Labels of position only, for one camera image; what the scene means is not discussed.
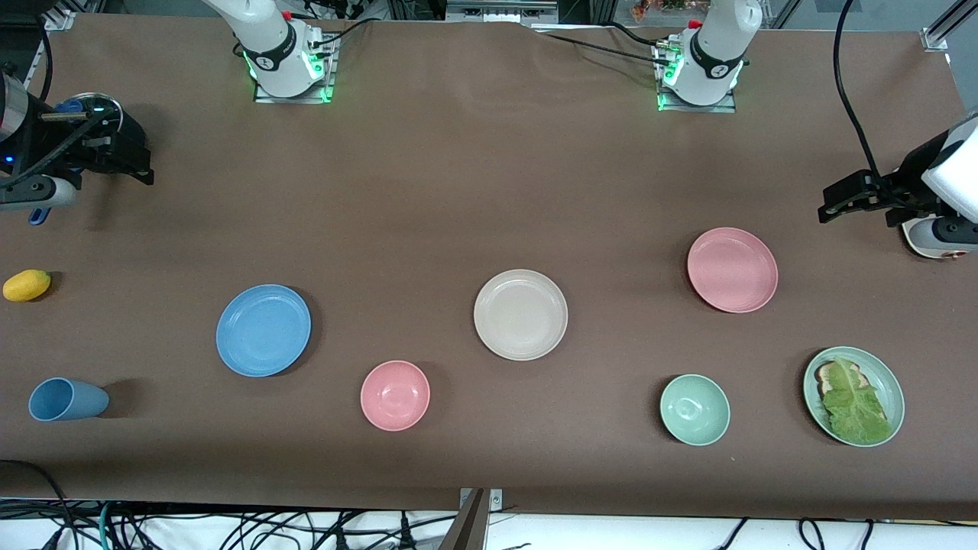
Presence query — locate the pink plate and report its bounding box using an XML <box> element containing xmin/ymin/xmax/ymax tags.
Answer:
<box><xmin>687</xmin><ymin>227</ymin><xmax>779</xmax><ymax>314</ymax></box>

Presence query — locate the blue plate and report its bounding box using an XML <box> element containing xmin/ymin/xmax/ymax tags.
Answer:
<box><xmin>215</xmin><ymin>284</ymin><xmax>313</xmax><ymax>378</ymax></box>

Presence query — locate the yellow mango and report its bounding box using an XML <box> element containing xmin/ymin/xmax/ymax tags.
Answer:
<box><xmin>2</xmin><ymin>269</ymin><xmax>52</xmax><ymax>303</ymax></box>

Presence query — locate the toast bread slice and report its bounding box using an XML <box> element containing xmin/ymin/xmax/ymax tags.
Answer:
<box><xmin>814</xmin><ymin>361</ymin><xmax>868</xmax><ymax>398</ymax></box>

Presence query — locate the green plate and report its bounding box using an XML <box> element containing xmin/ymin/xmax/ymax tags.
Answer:
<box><xmin>802</xmin><ymin>346</ymin><xmax>906</xmax><ymax>448</ymax></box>

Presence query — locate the green lettuce leaf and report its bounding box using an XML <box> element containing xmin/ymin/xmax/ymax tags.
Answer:
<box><xmin>821</xmin><ymin>357</ymin><xmax>893</xmax><ymax>445</ymax></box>

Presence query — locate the blue cup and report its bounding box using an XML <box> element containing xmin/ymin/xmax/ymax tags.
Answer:
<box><xmin>28</xmin><ymin>377</ymin><xmax>110</xmax><ymax>422</ymax></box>

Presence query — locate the green bowl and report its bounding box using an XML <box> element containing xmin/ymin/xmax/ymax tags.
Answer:
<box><xmin>659</xmin><ymin>374</ymin><xmax>731</xmax><ymax>447</ymax></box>

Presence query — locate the colourful toy food pile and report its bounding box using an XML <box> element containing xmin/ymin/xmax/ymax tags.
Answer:
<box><xmin>630</xmin><ymin>0</ymin><xmax>711</xmax><ymax>20</ymax></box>

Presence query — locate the pink bowl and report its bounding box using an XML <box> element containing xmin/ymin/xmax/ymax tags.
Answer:
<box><xmin>360</xmin><ymin>360</ymin><xmax>431</xmax><ymax>432</ymax></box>

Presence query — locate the beige plate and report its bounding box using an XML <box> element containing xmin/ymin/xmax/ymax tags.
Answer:
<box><xmin>473</xmin><ymin>269</ymin><xmax>569</xmax><ymax>361</ymax></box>

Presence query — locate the grey power strip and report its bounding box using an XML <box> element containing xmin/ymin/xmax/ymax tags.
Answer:
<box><xmin>445</xmin><ymin>0</ymin><xmax>560</xmax><ymax>25</ymax></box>

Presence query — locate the dark slanted bar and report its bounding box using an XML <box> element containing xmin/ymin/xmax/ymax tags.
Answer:
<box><xmin>438</xmin><ymin>489</ymin><xmax>490</xmax><ymax>550</ymax></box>

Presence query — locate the black pot with blue handle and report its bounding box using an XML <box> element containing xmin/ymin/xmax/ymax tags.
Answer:
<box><xmin>29</xmin><ymin>93</ymin><xmax>147</xmax><ymax>226</ymax></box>

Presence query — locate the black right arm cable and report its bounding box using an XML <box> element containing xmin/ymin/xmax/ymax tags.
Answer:
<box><xmin>0</xmin><ymin>15</ymin><xmax>104</xmax><ymax>192</ymax></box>

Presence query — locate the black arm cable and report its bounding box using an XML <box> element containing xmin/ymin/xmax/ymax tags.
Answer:
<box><xmin>0</xmin><ymin>15</ymin><xmax>104</xmax><ymax>192</ymax></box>
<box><xmin>834</xmin><ymin>0</ymin><xmax>899</xmax><ymax>186</ymax></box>

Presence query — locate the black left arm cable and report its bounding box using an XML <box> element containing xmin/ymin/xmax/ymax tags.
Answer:
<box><xmin>834</xmin><ymin>0</ymin><xmax>899</xmax><ymax>186</ymax></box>

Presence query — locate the aluminium frame profile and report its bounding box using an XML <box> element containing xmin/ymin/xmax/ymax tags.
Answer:
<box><xmin>921</xmin><ymin>0</ymin><xmax>978</xmax><ymax>53</ymax></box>
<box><xmin>25</xmin><ymin>9</ymin><xmax>77</xmax><ymax>85</ymax></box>

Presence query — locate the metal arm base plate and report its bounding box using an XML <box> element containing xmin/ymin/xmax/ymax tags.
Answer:
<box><xmin>254</xmin><ymin>34</ymin><xmax>335</xmax><ymax>104</ymax></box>
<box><xmin>657</xmin><ymin>42</ymin><xmax>738</xmax><ymax>114</ymax></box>

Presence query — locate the short black base cable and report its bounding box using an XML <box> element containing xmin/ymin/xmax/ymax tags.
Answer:
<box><xmin>309</xmin><ymin>17</ymin><xmax>377</xmax><ymax>53</ymax></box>

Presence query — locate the long black table cable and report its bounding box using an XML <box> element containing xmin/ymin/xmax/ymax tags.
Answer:
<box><xmin>531</xmin><ymin>23</ymin><xmax>677</xmax><ymax>70</ymax></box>

